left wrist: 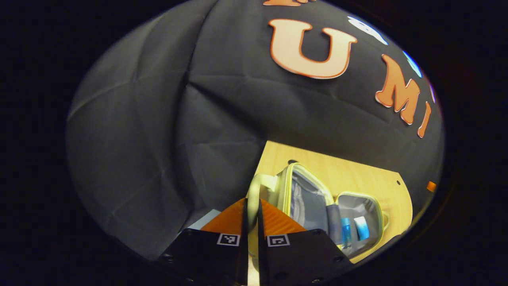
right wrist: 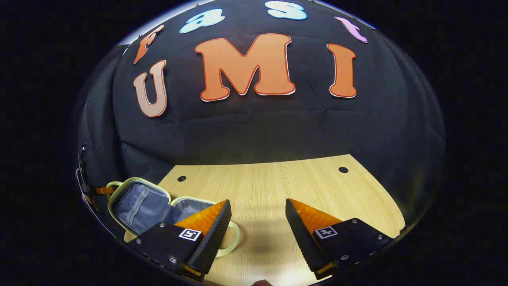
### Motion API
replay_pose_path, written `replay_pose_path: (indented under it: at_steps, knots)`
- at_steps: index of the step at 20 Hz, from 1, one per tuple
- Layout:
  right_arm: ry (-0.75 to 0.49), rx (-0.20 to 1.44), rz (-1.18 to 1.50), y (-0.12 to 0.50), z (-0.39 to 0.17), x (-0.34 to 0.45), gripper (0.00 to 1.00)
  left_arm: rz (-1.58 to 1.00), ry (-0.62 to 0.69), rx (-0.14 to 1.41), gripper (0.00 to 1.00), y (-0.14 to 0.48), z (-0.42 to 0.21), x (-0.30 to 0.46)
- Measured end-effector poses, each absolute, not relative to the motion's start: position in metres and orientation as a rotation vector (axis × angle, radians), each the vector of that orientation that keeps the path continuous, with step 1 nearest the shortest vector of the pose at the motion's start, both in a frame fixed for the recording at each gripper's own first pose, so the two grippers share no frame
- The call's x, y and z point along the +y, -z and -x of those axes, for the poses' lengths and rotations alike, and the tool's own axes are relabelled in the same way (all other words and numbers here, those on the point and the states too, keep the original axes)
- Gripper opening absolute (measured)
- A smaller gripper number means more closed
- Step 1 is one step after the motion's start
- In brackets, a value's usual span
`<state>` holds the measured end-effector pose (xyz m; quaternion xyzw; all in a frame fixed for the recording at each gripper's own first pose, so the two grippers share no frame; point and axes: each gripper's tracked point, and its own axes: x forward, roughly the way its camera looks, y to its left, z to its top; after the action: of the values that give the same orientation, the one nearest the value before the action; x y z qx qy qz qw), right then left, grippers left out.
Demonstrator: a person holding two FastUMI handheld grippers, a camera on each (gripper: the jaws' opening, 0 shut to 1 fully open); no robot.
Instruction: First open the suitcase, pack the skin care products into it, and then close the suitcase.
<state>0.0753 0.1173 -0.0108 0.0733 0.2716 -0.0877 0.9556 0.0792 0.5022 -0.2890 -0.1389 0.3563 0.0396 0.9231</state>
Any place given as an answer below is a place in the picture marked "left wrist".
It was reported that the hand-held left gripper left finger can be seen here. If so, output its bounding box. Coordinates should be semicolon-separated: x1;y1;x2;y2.
157;198;248;286

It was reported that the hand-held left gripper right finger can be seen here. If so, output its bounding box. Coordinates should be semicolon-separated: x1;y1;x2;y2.
257;199;354;286

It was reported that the blue skin care bottle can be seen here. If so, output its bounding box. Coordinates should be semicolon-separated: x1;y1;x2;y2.
341;217;352;249

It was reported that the pale yellow suitcase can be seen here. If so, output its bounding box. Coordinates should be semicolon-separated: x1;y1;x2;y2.
246;162;389;271

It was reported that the white and blue tube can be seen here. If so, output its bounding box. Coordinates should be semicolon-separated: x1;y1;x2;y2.
354;216;369;241

